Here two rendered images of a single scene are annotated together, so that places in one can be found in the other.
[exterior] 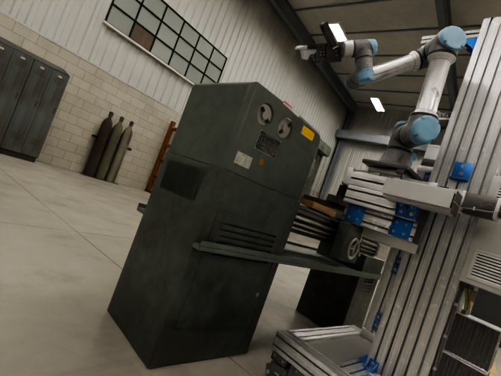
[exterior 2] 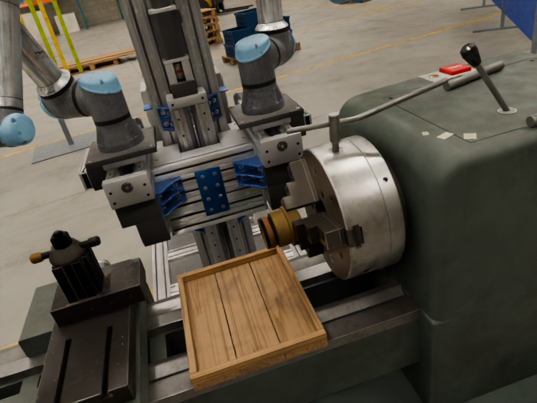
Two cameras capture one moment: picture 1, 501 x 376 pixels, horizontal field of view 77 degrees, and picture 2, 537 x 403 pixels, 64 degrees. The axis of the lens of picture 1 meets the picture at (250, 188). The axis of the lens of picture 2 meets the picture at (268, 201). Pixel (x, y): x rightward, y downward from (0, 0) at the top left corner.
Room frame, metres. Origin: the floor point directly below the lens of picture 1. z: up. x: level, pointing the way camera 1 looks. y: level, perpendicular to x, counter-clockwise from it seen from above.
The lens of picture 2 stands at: (2.75, 0.18, 1.63)
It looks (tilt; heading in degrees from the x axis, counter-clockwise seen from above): 30 degrees down; 215
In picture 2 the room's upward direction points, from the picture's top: 11 degrees counter-clockwise
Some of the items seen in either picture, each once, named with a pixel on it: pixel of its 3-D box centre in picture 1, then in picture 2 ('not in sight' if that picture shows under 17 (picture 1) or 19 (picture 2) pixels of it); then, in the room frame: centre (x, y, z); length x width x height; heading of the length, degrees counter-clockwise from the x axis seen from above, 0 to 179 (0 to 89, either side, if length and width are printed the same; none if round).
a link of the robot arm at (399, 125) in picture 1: (404, 136); (255, 58); (1.52, -0.63, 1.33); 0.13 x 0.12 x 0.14; 1
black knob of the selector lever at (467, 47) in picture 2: not in sight; (470, 55); (1.80, 0.06, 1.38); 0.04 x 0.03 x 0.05; 135
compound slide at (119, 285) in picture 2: (339, 201); (101, 292); (2.32, -0.66, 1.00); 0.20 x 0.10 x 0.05; 135
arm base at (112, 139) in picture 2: not in sight; (116, 129); (1.87, -0.98, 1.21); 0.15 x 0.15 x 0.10
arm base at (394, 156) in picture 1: (396, 159); (260, 93); (1.52, -0.63, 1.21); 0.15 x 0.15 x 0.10
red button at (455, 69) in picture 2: not in sight; (455, 70); (1.48, -0.01, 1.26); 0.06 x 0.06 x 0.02; 45
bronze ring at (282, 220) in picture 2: not in sight; (281, 227); (2.06, -0.28, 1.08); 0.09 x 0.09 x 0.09; 45
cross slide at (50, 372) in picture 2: (332, 206); (93, 329); (2.39, -0.63, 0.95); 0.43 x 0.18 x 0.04; 45
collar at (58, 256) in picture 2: not in sight; (65, 249); (2.34, -0.68, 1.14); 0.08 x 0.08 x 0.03
